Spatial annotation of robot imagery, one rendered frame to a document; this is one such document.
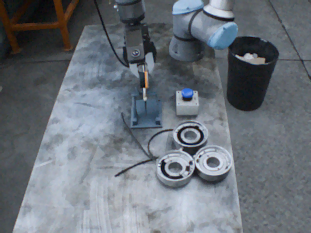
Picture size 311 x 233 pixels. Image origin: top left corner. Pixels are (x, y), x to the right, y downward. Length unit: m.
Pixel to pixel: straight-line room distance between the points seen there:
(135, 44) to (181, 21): 0.40
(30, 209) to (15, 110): 1.66
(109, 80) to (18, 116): 1.33
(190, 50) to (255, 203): 0.96
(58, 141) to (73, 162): 0.11
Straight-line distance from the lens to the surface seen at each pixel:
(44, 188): 0.97
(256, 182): 1.93
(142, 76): 0.98
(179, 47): 1.30
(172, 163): 0.92
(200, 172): 0.90
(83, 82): 1.26
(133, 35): 0.89
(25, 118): 2.43
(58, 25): 2.90
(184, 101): 1.06
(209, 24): 1.15
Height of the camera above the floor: 1.56
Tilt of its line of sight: 45 degrees down
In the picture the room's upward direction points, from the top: 3 degrees counter-clockwise
